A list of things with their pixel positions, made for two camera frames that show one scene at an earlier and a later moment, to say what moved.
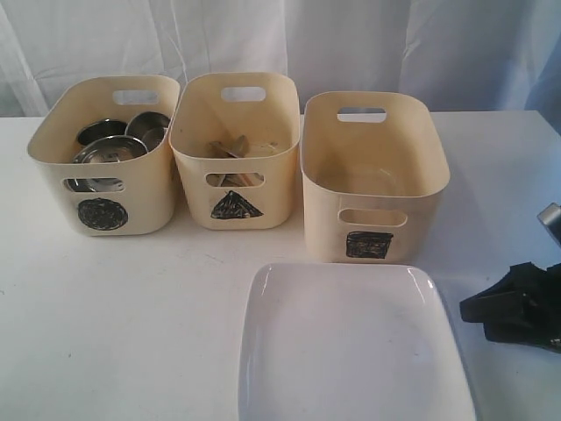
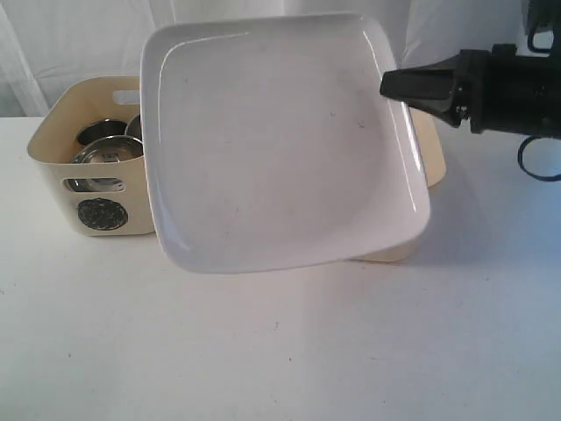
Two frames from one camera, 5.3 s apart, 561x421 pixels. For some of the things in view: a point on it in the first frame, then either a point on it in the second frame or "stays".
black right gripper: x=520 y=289 -> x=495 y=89
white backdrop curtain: x=470 y=55 stays
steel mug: x=102 y=129 stays
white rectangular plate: x=348 y=342 -> x=270 y=144
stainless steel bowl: x=110 y=149 stays
